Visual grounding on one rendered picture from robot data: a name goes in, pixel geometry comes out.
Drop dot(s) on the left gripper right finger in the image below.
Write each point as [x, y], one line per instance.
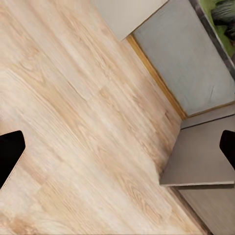
[227, 146]

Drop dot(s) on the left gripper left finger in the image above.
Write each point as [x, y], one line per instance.
[12, 146]

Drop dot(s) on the fixed window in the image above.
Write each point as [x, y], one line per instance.
[188, 46]

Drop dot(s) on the dishwasher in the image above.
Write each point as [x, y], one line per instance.
[214, 206]

